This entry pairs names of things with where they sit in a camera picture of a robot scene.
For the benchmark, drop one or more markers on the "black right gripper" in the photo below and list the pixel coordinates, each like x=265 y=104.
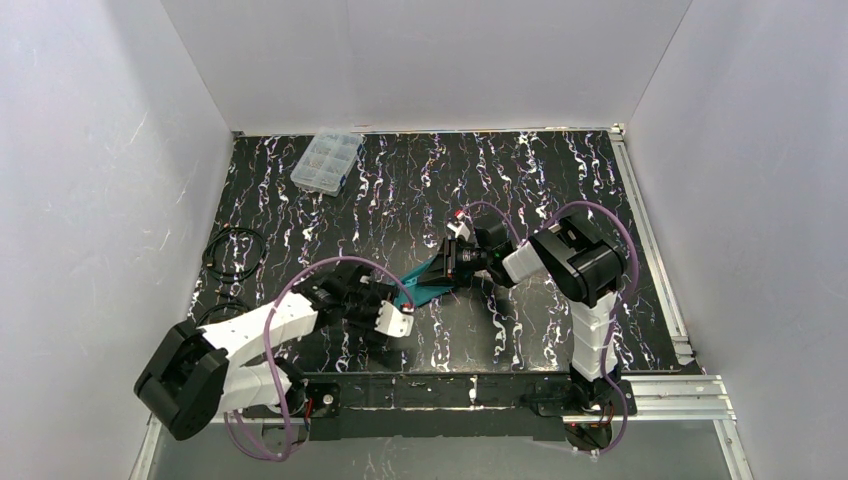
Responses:
x=451 y=258

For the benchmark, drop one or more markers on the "teal cloth napkin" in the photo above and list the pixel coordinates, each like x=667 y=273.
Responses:
x=421 y=294

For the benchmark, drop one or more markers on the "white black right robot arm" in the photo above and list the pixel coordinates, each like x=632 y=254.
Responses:
x=585 y=267

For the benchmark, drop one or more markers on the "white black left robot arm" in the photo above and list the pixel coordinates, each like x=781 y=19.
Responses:
x=199 y=371

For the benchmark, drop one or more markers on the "clear plastic screw organizer box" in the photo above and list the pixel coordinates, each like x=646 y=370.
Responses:
x=328 y=161

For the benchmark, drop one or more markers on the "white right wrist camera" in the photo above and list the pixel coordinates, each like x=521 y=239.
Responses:
x=458 y=227

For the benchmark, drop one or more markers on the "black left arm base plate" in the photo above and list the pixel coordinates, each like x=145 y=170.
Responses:
x=314 y=398

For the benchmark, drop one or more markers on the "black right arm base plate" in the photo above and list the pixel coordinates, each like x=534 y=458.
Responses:
x=558 y=396

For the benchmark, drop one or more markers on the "aluminium right side rail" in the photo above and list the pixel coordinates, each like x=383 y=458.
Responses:
x=675 y=325

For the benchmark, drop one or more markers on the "aluminium front frame rail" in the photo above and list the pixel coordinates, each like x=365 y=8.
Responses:
x=658 y=397

